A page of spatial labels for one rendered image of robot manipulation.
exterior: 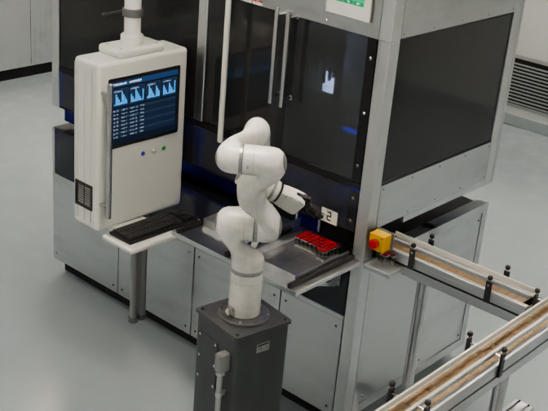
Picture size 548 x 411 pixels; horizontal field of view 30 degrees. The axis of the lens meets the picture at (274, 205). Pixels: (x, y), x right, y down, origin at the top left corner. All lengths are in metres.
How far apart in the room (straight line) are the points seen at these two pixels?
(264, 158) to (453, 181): 1.55
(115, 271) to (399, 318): 1.60
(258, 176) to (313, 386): 1.58
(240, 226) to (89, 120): 1.04
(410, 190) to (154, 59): 1.22
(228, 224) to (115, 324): 1.91
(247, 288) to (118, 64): 1.16
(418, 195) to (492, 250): 2.26
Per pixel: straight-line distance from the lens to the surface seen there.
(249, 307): 3.71
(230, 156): 3.25
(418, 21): 4.01
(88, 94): 4.31
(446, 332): 5.12
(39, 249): 6.13
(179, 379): 4.95
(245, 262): 3.62
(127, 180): 4.50
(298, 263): 4.13
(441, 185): 4.53
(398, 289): 4.54
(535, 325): 3.79
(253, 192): 3.36
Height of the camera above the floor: 2.75
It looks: 24 degrees down
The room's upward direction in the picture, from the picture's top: 5 degrees clockwise
